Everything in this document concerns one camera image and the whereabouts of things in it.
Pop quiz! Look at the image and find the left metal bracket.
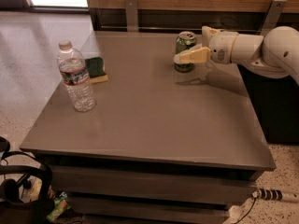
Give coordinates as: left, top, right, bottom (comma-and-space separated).
124, 0, 138, 32

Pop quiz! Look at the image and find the green soda can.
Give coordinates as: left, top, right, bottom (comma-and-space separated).
174, 31, 197, 73

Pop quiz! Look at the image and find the green and yellow sponge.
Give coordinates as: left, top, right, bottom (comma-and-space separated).
85, 57, 108, 84

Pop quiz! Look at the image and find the black bag with straps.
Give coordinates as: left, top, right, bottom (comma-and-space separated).
0, 137, 54, 224

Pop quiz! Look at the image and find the green snack packet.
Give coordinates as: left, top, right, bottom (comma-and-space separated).
46, 192, 70, 223

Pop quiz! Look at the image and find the black white striped cable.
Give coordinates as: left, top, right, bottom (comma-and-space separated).
234, 188, 299, 224

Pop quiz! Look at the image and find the grey drawer cabinet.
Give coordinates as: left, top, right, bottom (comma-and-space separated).
21, 32, 275, 224

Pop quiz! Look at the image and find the right metal bracket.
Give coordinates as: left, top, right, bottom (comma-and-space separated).
260, 0, 287, 35

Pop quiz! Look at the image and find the clear plastic water bottle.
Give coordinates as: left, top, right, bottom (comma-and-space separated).
57, 40, 96, 112

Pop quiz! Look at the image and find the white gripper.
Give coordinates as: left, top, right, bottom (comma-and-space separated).
174, 26, 238, 64

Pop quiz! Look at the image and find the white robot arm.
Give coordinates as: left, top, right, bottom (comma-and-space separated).
174, 26, 299, 85

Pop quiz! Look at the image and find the metal bracket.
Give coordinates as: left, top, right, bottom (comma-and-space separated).
260, 0, 287, 35
124, 0, 138, 32

